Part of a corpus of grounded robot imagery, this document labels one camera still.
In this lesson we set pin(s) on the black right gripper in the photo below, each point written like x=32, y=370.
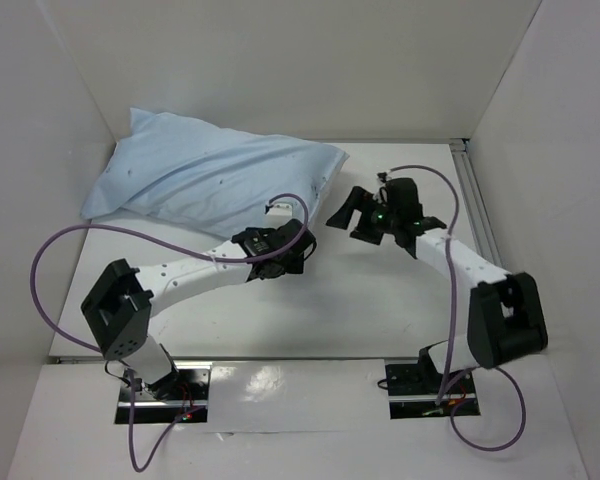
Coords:
x=365, y=219

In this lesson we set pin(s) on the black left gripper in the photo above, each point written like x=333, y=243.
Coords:
x=294, y=265

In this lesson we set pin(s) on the light blue pillowcase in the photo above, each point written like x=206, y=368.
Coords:
x=214, y=180

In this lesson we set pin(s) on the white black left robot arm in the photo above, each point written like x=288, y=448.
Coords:
x=120, y=305

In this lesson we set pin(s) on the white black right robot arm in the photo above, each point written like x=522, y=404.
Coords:
x=505, y=319

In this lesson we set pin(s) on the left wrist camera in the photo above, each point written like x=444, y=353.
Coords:
x=277, y=214

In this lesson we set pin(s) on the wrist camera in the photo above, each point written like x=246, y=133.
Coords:
x=383, y=193
x=277, y=214

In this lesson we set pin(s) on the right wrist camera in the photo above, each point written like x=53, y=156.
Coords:
x=383, y=193

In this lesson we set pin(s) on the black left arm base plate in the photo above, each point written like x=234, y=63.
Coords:
x=187, y=398

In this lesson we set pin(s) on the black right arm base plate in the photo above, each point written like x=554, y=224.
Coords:
x=410, y=396

